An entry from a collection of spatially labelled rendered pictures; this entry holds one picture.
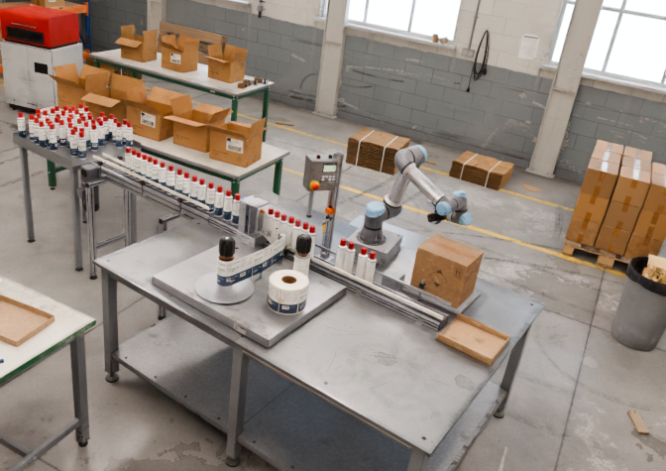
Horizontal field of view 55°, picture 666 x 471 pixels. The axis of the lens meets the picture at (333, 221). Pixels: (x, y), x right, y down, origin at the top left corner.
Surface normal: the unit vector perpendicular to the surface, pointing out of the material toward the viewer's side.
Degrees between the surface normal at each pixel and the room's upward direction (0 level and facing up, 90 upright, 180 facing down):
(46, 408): 0
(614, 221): 91
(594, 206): 90
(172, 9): 90
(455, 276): 90
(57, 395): 0
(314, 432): 1
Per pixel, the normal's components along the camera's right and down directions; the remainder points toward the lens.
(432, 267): -0.55, 0.30
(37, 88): -0.26, 0.39
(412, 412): 0.12, -0.89
